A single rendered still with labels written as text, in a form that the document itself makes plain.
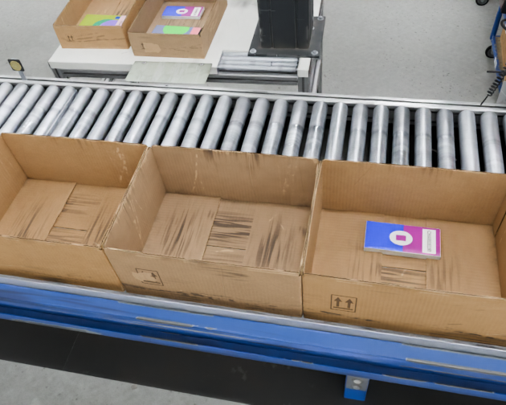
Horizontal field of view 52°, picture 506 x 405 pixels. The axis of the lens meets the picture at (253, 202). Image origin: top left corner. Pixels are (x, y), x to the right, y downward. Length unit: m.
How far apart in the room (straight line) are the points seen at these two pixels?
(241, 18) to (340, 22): 1.46
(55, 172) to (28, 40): 2.61
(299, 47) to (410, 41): 1.54
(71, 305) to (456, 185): 0.85
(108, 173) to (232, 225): 0.35
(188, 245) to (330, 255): 0.32
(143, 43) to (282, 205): 1.00
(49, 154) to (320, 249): 0.71
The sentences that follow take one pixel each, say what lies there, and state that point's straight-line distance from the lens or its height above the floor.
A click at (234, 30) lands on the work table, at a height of 0.75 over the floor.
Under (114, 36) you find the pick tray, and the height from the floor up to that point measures 0.81.
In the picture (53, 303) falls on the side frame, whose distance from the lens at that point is 1.19.
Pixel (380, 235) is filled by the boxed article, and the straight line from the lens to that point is 1.17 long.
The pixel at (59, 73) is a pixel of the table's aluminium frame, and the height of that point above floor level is 0.70.
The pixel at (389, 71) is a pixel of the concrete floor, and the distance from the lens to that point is 3.13.
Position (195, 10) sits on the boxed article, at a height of 0.77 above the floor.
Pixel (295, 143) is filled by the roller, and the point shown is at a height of 0.75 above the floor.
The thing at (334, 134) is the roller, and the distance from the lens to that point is 1.61.
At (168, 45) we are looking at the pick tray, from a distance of 1.98.
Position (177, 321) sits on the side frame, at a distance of 1.08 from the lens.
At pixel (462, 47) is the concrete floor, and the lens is 3.39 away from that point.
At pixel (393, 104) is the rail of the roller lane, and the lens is 1.73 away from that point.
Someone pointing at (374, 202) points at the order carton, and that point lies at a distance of 1.20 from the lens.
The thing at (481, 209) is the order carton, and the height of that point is 0.94.
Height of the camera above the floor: 1.85
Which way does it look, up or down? 50 degrees down
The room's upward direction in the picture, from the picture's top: 8 degrees counter-clockwise
